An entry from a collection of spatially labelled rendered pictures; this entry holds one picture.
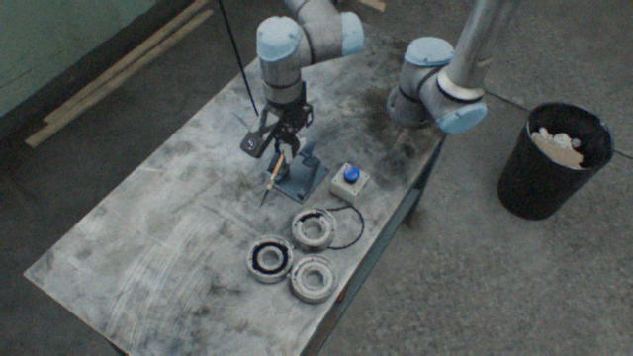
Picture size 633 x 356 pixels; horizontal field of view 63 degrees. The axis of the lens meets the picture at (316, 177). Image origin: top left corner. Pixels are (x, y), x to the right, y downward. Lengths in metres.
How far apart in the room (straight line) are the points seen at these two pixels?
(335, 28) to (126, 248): 0.69
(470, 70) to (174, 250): 0.78
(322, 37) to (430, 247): 1.41
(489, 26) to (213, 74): 1.82
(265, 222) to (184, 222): 0.19
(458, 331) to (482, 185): 0.70
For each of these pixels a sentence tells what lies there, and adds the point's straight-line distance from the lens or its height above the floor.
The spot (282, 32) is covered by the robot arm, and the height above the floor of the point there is 1.30.
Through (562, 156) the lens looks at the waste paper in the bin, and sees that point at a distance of 2.23.
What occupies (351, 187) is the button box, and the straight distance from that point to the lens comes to 1.27.
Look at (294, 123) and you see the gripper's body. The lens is 1.05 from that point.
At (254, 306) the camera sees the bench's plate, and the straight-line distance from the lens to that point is 1.17.
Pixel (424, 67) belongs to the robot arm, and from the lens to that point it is 1.34.
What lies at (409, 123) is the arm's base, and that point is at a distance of 1.46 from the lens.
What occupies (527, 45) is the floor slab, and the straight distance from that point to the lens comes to 3.23.
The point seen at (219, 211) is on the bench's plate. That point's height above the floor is 0.80.
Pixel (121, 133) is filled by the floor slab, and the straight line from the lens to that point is 2.55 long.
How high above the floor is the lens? 1.89
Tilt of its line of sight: 55 degrees down
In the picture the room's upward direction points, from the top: 6 degrees clockwise
